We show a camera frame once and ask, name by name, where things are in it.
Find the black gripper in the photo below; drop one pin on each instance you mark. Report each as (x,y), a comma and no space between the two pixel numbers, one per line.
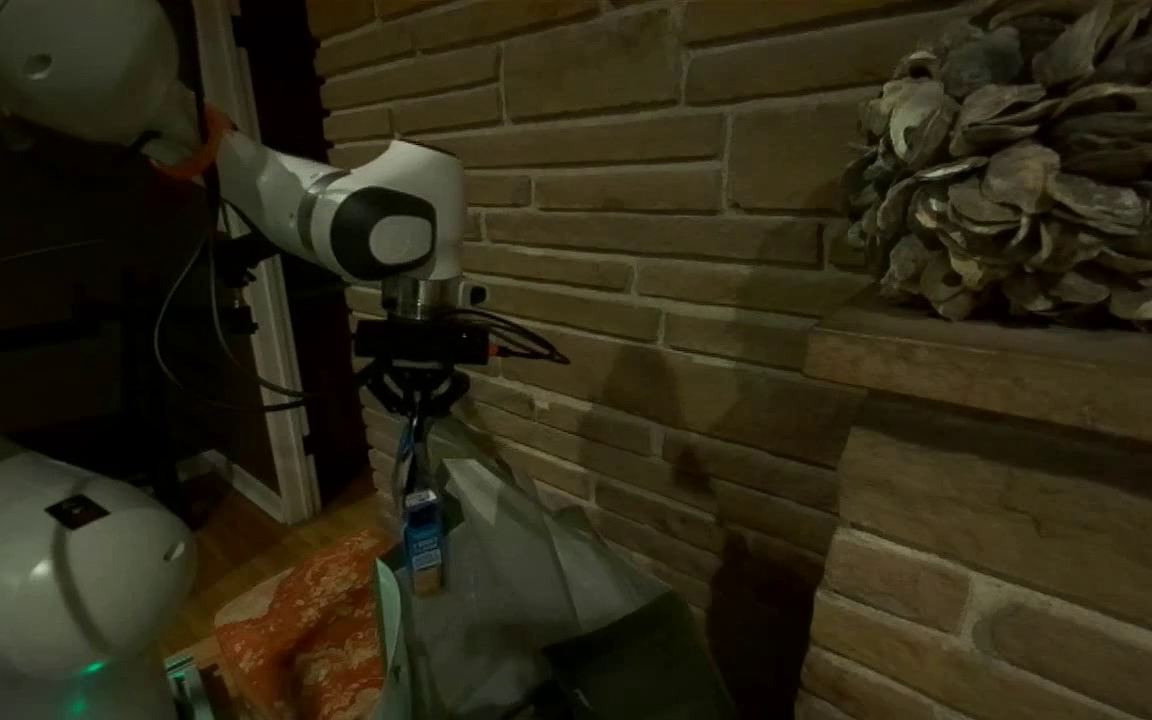
(419,385)

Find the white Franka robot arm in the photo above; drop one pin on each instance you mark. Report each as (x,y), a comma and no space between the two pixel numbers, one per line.
(59,584)

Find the red patterned rug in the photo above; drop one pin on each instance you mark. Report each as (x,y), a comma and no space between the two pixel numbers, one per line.
(298,627)

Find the wooden mantel shelf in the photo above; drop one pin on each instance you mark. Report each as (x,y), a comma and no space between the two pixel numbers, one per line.
(1000,383)

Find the grey shell wreath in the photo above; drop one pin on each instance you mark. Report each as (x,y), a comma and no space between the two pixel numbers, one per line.
(1041,172)

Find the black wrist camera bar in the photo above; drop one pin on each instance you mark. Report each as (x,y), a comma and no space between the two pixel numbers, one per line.
(421,342)

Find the white door frame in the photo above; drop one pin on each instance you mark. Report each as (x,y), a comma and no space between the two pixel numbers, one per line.
(285,400)

